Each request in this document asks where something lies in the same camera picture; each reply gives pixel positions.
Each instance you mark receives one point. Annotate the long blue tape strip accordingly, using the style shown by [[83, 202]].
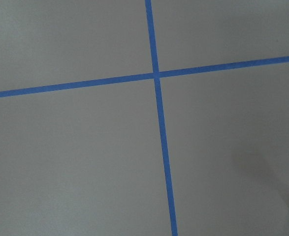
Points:
[[161, 119]]

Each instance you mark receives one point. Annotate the crossing blue tape strip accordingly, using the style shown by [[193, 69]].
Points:
[[146, 76]]

